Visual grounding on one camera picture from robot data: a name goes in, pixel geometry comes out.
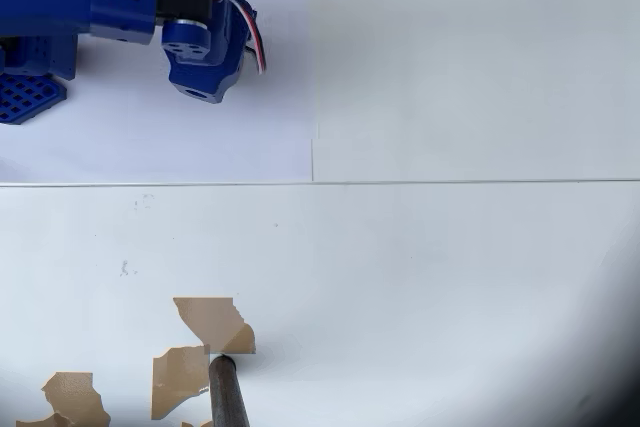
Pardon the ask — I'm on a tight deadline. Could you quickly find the large brown tape piece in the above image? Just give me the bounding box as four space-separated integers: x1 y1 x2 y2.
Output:
172 296 258 355

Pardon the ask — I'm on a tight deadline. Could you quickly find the white paper sheet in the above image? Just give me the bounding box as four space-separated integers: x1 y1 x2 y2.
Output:
0 0 320 185

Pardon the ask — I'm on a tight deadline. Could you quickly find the dark metal rod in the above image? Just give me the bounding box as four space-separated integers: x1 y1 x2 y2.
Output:
207 354 251 427

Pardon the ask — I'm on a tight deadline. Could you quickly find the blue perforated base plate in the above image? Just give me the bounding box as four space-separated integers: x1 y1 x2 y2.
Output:
0 71 68 126

